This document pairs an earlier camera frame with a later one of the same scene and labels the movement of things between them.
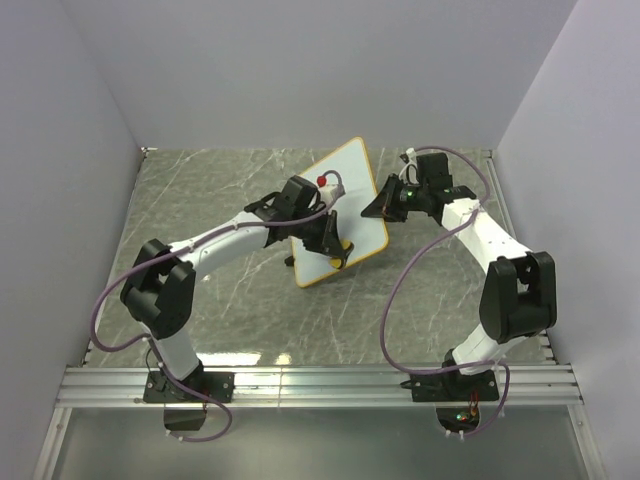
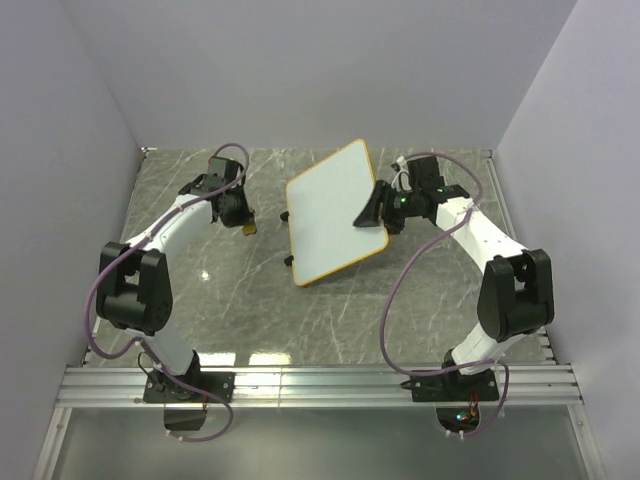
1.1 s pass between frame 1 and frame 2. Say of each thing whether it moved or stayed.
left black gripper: moved
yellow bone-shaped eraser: moved
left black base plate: stayed
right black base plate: stayed
